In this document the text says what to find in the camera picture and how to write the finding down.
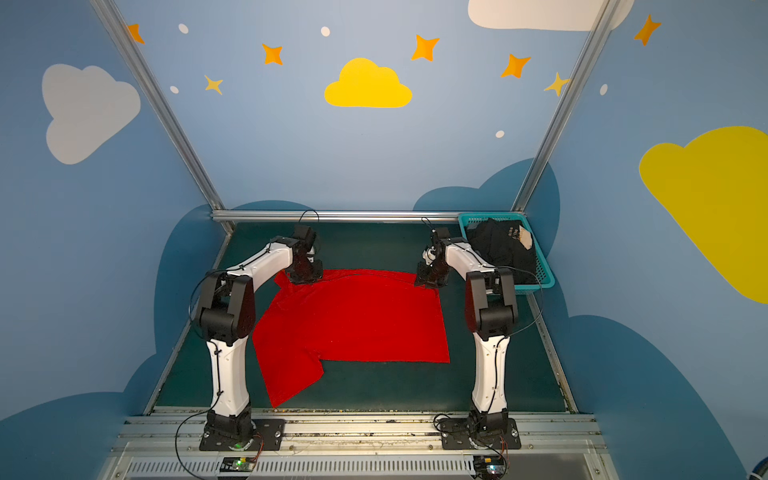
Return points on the front aluminium rail frame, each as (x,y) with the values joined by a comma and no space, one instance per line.
(357,445)

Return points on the aluminium rail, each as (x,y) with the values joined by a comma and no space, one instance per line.
(192,250)
(552,355)

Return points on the green circuit board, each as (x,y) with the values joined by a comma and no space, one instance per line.
(237,465)
(489,467)

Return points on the left side aluminium rail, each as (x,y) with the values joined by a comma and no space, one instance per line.
(192,250)

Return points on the right aluminium corner post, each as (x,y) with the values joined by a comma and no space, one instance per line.
(584,65)

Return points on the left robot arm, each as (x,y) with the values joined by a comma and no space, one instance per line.
(226,317)

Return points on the left green circuit board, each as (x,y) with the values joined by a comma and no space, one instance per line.
(237,465)

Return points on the aluminium corner post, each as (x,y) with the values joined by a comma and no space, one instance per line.
(584,65)
(113,22)

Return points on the teal plastic basket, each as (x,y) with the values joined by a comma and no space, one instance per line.
(545,277)

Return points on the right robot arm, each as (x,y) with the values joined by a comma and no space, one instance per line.
(491,313)

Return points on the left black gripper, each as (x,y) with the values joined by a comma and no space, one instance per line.
(306,273)

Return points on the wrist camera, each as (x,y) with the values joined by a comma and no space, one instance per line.
(435,249)
(305,234)

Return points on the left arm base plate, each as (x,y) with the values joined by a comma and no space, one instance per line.
(242,434)

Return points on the back aluminium frame bar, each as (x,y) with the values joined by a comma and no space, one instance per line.
(331,216)

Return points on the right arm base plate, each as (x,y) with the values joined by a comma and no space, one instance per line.
(458,434)

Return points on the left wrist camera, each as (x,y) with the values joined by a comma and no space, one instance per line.
(305,234)

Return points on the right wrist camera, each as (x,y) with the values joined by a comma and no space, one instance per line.
(435,249)

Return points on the right side aluminium rail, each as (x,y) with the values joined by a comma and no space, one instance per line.
(552,355)

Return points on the left aluminium corner post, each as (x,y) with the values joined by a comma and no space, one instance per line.
(113,22)

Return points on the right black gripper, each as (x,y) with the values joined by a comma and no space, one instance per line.
(432,276)

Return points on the right green circuit board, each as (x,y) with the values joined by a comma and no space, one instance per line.
(489,467)

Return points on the black t-shirt in basket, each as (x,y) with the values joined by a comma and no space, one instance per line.
(506,243)

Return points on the red t-shirt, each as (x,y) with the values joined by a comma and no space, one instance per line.
(353,315)

